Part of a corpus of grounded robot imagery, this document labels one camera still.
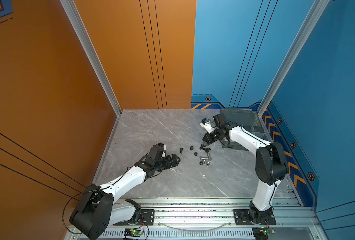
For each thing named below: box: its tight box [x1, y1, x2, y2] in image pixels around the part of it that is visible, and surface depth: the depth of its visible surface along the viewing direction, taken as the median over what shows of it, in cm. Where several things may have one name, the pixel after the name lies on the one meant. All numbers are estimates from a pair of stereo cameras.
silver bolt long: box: [199, 152, 213, 161], surface depth 96 cm
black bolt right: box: [199, 144, 211, 153], surface depth 99 cm
